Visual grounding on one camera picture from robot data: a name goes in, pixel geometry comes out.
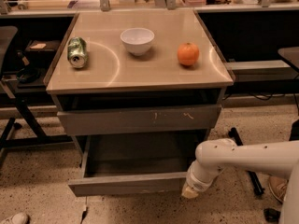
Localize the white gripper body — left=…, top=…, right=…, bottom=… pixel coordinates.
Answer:
left=186, top=169, right=214, bottom=192

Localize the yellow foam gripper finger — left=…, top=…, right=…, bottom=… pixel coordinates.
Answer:
left=181, top=184, right=199, bottom=199

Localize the grey drawer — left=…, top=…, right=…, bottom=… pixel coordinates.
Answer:
left=68, top=132, right=198, bottom=197
left=58, top=105, right=221, bottom=136

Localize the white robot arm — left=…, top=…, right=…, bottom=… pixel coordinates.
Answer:
left=182, top=138, right=299, bottom=224

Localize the grey top drawer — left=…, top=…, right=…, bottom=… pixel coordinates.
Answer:
left=58, top=105, right=221, bottom=136

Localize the grey drawer cabinet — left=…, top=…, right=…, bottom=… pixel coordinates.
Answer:
left=43, top=8, right=236, bottom=161

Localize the tan shoe right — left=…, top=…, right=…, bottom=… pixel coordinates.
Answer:
left=268, top=176, right=288, bottom=203

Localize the orange fruit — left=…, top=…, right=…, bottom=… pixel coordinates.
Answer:
left=177, top=43, right=199, bottom=66

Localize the white bowl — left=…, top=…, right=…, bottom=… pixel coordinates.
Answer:
left=121, top=28, right=155, bottom=56

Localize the grey side table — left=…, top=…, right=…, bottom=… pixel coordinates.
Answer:
left=278, top=47, right=299, bottom=72

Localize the black office chair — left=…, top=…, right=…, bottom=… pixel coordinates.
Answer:
left=0, top=25, right=74, bottom=170

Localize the white shoe left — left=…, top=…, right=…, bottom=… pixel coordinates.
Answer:
left=0, top=213, right=29, bottom=224

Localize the green soda can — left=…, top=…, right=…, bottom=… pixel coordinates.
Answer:
left=67, top=37, right=88, bottom=69

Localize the black box on shelf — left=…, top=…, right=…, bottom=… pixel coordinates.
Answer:
left=25, top=40, right=60, bottom=68

